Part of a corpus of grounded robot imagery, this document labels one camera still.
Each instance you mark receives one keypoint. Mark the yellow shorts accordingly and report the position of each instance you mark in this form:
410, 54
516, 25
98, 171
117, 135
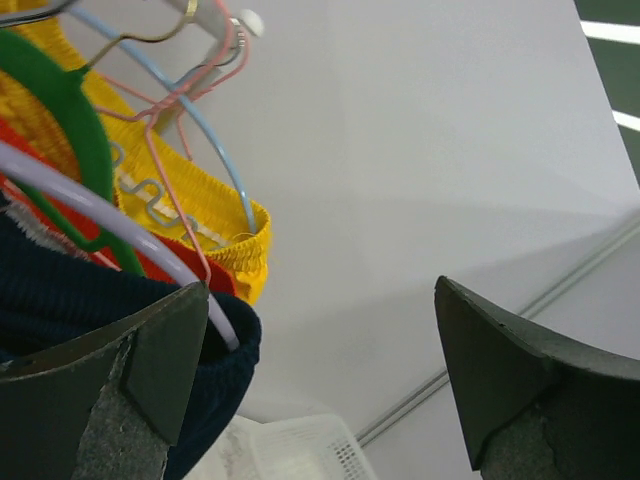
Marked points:
237, 257

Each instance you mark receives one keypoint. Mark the white plastic basket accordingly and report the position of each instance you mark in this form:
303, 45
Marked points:
306, 448

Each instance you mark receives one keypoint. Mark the navy blue shorts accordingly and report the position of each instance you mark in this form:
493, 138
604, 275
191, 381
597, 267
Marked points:
221, 378

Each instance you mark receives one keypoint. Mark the pink wire hanger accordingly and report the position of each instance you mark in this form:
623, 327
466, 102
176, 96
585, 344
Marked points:
169, 193

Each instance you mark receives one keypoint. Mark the orange shorts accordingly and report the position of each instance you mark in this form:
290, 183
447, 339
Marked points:
50, 200

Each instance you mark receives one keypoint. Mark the green hanger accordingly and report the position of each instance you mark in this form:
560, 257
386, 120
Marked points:
60, 92

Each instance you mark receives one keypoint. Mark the light blue hanger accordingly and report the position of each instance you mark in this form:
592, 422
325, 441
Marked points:
152, 68

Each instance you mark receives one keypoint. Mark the translucent lilac hanger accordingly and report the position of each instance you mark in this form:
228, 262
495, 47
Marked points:
125, 225

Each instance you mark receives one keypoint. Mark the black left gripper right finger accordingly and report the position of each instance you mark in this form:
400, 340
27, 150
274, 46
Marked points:
533, 403

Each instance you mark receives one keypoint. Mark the pink shark print shorts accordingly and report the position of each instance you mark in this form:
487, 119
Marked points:
35, 229

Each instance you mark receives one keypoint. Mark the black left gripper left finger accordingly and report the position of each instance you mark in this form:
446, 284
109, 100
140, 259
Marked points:
108, 404

